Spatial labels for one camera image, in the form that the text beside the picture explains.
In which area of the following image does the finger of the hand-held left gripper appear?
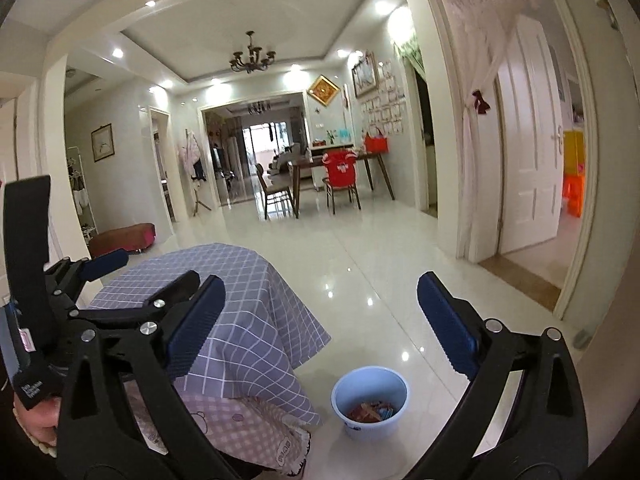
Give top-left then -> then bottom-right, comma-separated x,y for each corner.
70,270 -> 201,331
44,249 -> 130,306

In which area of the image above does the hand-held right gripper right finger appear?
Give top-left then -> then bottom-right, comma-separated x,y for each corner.
405,271 -> 588,480

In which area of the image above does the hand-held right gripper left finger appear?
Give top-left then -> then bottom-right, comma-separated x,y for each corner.
55,275 -> 227,480

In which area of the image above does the light blue plastic bucket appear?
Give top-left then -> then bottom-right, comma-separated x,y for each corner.
331,366 -> 410,443

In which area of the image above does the red snack packet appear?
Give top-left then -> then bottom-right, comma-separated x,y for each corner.
346,402 -> 378,423

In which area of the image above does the person's left hand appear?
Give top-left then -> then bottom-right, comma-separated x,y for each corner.
15,396 -> 61,443

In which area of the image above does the grey checked tablecloth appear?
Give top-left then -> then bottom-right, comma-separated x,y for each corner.
89,242 -> 331,426

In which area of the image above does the white clothes rack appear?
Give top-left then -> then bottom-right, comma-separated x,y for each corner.
67,146 -> 98,241

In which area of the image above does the wooden coat stand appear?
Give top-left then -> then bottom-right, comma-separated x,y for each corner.
177,130 -> 213,217

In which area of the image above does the pink white jacket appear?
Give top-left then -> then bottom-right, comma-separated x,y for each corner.
178,132 -> 201,177

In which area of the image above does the wooden dining chair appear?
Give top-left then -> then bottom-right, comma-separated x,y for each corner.
255,162 -> 296,220

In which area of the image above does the white lace curtain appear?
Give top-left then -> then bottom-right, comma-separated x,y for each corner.
440,0 -> 576,261

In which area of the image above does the wooden chair with shirt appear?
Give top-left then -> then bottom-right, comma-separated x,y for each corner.
324,175 -> 362,215

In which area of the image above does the grey sofa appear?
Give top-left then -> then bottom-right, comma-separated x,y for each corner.
270,144 -> 303,173

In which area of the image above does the orange plastic stool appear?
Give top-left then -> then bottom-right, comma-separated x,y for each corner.
562,172 -> 586,217

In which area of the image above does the dark wooden dining table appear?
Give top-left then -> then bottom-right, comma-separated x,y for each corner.
287,150 -> 396,220

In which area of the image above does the white sideboard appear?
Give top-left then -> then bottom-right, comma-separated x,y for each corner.
306,142 -> 351,191

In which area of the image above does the red shirt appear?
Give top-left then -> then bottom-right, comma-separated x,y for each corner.
321,150 -> 358,188

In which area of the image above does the white panel door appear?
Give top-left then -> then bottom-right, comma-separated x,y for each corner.
497,15 -> 566,256

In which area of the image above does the red bag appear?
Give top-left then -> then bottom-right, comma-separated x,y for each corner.
363,127 -> 390,153

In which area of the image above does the yellow plastic panel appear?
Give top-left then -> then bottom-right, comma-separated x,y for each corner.
562,130 -> 583,176

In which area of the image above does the large black chandelier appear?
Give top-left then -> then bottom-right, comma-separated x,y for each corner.
229,31 -> 277,73

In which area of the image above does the red gold diamond decoration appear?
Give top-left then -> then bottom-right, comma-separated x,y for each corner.
306,74 -> 342,112

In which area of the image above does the large framed painting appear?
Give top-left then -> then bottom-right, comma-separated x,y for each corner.
351,52 -> 378,98

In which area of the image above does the green curtain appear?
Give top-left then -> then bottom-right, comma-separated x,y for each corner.
395,35 -> 426,81

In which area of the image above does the small framed wall picture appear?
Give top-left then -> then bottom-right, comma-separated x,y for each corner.
91,123 -> 115,163

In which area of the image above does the group of wall certificates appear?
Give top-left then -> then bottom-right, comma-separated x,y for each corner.
359,60 -> 407,136

